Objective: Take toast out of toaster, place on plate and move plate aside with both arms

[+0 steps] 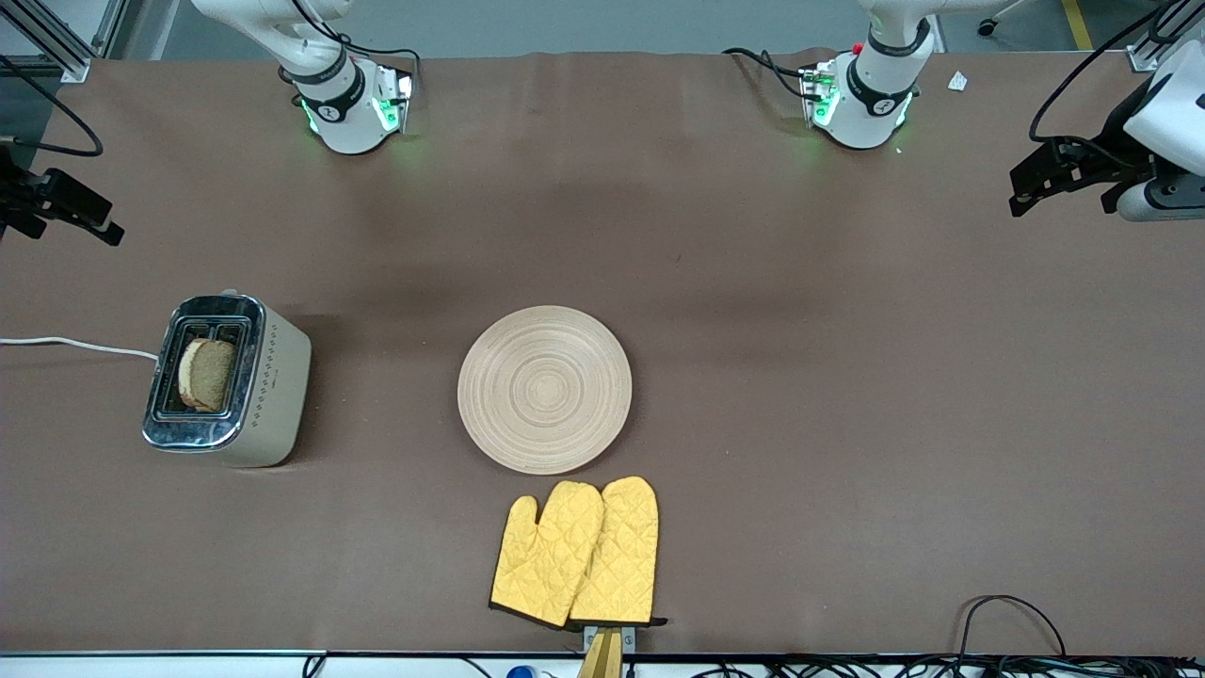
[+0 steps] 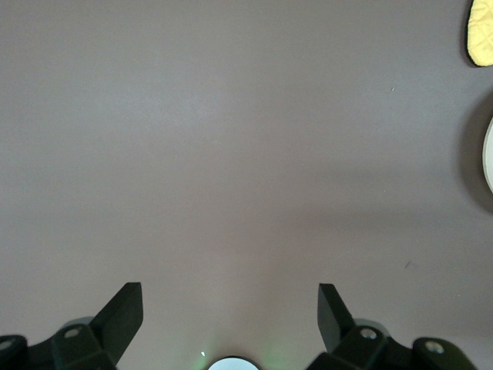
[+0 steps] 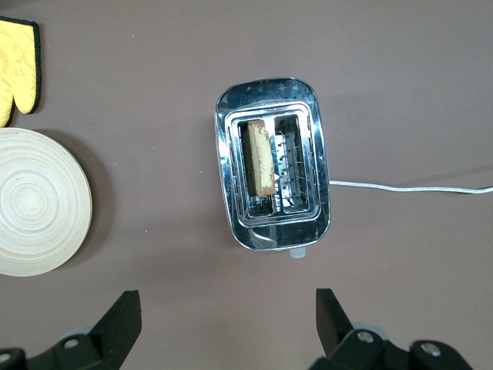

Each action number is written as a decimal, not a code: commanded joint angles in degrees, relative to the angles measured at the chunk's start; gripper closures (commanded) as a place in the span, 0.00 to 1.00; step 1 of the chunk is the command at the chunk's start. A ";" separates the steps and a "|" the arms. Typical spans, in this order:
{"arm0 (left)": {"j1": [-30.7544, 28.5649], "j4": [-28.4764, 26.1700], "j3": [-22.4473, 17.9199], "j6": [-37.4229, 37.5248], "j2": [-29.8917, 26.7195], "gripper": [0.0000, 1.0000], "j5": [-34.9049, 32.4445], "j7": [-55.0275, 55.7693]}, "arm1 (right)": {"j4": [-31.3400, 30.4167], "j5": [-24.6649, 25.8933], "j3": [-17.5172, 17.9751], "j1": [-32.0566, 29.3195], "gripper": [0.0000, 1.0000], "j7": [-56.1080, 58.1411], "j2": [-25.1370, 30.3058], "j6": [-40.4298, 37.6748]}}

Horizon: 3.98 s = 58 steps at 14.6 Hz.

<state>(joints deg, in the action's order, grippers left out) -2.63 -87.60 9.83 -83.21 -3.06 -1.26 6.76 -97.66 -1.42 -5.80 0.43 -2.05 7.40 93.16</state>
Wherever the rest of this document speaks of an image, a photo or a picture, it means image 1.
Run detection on black left arm base cable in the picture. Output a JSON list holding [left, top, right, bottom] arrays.
[[722, 47, 812, 101]]

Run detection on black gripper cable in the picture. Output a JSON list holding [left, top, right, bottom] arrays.
[[1028, 0, 1192, 144], [0, 55, 104, 158]]

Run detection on round light wooden plate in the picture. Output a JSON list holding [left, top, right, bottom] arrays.
[[458, 305, 634, 476]]

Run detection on aluminium frame beside right arm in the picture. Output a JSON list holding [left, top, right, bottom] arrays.
[[0, 0, 130, 84]]

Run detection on black cable bundle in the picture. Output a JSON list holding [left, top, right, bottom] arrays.
[[692, 594, 1205, 678]]

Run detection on black right arm base cable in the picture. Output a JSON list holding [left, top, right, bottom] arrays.
[[290, 0, 422, 95]]

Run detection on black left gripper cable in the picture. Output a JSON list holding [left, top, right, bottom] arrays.
[[1028, 0, 1192, 144]]

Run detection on black arm base cable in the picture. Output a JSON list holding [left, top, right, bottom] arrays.
[[722, 47, 812, 101], [290, 0, 422, 95]]

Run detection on slice of toast bread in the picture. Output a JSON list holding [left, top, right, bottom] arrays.
[[177, 337, 238, 413]]

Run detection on wooden stick with metal bracket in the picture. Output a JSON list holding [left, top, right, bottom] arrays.
[[576, 625, 637, 678]]

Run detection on aluminium frame beside left arm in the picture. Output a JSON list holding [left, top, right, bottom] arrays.
[[1125, 0, 1205, 73]]

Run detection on office chair caster leg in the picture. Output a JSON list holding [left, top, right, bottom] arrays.
[[977, 0, 1027, 39]]

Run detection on white toaster power cable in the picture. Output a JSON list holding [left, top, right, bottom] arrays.
[[0, 336, 159, 363]]

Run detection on yellow quilted oven mitt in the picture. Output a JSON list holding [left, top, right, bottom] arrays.
[[489, 480, 606, 630], [568, 476, 668, 629]]

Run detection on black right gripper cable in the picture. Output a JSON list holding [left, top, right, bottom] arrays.
[[0, 55, 104, 158]]

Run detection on beige and chrome toaster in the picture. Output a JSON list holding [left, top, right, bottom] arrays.
[[141, 292, 313, 469]]

